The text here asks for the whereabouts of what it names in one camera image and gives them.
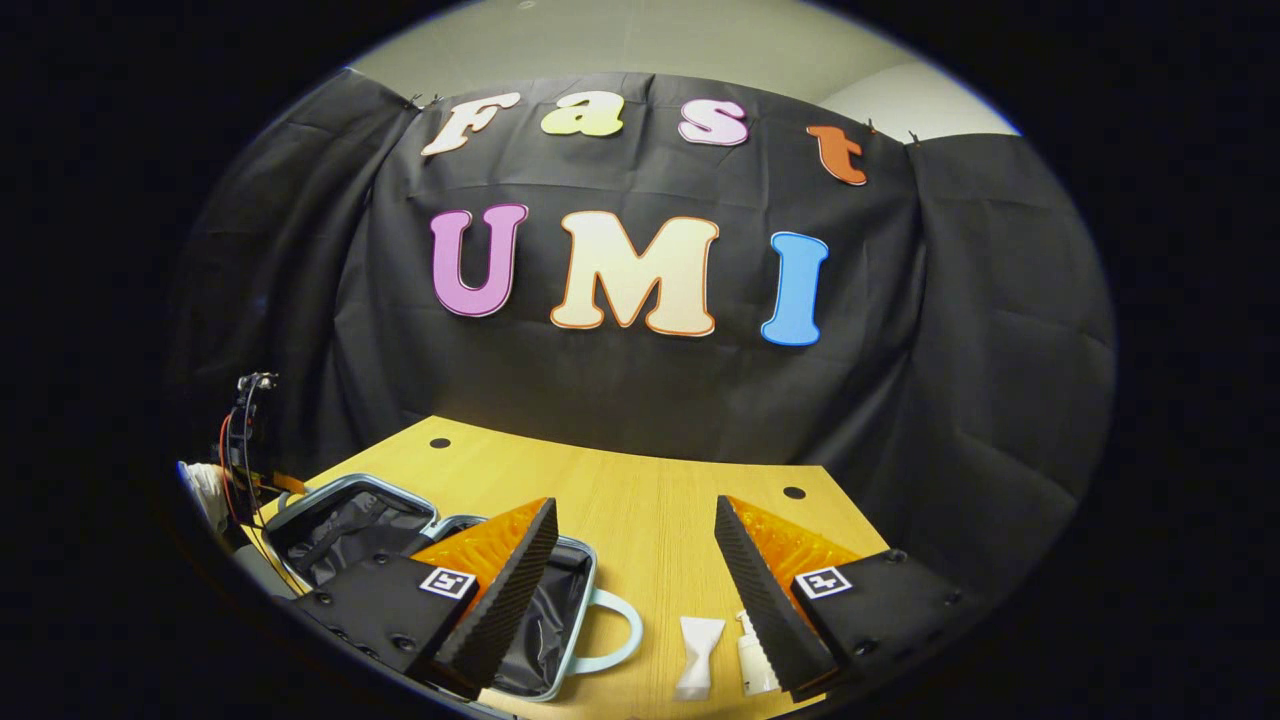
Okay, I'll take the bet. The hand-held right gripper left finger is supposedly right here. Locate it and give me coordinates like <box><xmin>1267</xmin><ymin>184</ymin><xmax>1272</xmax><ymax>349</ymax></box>
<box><xmin>288</xmin><ymin>497</ymin><xmax>561</xmax><ymax>701</ymax></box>

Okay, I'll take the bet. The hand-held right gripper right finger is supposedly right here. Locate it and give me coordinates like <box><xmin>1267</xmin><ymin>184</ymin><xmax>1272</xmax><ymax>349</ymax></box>
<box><xmin>714</xmin><ymin>494</ymin><xmax>991</xmax><ymax>703</ymax></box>

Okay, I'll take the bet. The white pump bottle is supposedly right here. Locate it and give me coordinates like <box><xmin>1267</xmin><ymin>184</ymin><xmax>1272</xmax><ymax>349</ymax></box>
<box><xmin>735</xmin><ymin>610</ymin><xmax>783</xmax><ymax>697</ymax></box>

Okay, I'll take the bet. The white squeeze tube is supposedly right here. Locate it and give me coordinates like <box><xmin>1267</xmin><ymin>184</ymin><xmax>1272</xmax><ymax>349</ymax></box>
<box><xmin>675</xmin><ymin>615</ymin><xmax>728</xmax><ymax>701</ymax></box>

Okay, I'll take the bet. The black backdrop cloth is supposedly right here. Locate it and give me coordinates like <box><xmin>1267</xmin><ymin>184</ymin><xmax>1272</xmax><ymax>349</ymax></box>
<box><xmin>165</xmin><ymin>68</ymin><xmax>1119</xmax><ymax>601</ymax></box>

